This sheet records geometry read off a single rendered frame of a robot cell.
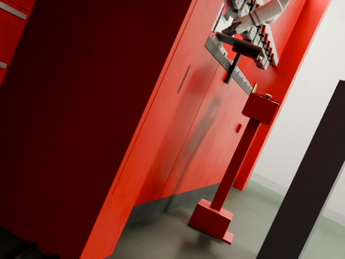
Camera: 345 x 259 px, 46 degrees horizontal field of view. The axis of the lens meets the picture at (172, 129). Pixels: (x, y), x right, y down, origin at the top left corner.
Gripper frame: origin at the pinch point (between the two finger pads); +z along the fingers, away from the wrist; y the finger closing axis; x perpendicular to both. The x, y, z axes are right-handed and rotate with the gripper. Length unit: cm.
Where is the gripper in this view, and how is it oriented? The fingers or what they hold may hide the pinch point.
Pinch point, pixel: (226, 33)
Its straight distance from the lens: 229.2
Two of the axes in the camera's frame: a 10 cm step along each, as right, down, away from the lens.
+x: 3.9, 9.0, -2.0
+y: -3.1, -0.7, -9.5
